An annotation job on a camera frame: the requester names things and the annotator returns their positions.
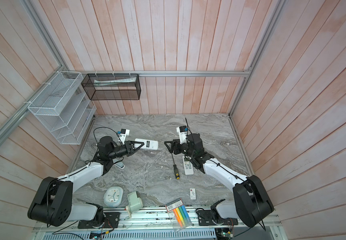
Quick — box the black yellow screwdriver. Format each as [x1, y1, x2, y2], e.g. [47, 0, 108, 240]
[171, 154, 180, 180]

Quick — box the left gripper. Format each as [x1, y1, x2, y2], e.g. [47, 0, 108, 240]
[108, 140, 145, 159]

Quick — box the white blue stapler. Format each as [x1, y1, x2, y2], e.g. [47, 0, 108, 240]
[114, 162, 125, 169]

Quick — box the white air conditioner remote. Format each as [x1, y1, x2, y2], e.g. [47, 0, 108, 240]
[183, 156, 194, 176]

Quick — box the white wire mesh shelf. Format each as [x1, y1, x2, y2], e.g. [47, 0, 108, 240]
[28, 72, 96, 145]

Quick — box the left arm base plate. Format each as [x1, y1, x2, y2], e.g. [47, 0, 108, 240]
[78, 212, 121, 229]

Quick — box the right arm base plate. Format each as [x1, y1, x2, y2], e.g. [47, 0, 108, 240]
[196, 208, 238, 226]

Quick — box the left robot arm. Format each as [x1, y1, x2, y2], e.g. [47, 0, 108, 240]
[27, 136, 144, 228]

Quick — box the black wire mesh basket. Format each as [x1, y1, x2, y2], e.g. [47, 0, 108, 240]
[82, 73, 142, 101]

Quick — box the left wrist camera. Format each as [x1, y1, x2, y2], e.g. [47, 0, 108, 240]
[117, 129, 130, 145]

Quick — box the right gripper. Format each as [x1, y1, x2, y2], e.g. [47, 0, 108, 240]
[165, 138, 196, 159]

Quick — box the pale green alarm clock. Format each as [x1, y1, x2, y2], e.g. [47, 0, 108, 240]
[104, 186, 124, 208]

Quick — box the paper in black basket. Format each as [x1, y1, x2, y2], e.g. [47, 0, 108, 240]
[94, 77, 137, 87]

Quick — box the red white remote control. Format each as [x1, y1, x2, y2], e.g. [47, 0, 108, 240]
[135, 139, 159, 151]

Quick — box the pack of coloured markers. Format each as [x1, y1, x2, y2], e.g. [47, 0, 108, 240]
[166, 198, 192, 232]

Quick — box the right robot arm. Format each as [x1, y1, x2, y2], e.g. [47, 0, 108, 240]
[164, 134, 275, 228]

